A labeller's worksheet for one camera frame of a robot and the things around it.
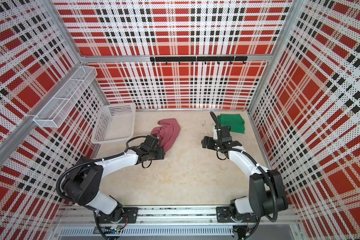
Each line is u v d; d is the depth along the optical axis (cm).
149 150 72
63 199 45
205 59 88
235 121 111
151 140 72
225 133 68
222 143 66
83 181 45
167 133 99
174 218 73
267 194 42
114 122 111
